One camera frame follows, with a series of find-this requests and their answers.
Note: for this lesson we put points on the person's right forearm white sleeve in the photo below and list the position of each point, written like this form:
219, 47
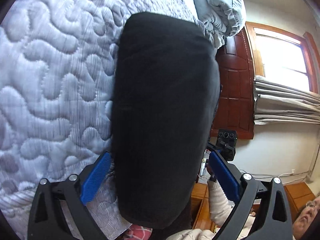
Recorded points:
219, 207

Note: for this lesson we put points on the wooden framed side window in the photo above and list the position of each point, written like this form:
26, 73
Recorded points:
283, 57

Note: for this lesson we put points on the person's right hand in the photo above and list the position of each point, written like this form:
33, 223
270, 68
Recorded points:
211, 173

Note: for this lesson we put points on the dark wooden headboard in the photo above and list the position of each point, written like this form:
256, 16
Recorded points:
235, 110

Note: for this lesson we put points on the black quilted pants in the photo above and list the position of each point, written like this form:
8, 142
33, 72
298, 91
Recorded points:
167, 87

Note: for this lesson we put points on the folded light blue duvet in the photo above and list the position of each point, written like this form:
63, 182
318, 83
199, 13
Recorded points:
221, 19

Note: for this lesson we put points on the grey quilted bedspread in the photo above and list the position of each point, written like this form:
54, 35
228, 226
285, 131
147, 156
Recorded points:
58, 60

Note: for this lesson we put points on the person's dark trouser legs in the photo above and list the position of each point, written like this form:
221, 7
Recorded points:
140, 232

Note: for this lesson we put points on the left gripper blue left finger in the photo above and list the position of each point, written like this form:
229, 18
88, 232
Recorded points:
46, 219

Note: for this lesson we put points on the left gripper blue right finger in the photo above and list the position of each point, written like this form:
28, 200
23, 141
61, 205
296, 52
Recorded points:
273, 219

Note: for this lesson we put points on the side window grey curtain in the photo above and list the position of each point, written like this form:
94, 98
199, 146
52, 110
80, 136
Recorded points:
278, 103

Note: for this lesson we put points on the person's face with glasses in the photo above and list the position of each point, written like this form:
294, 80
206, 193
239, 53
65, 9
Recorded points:
305, 218

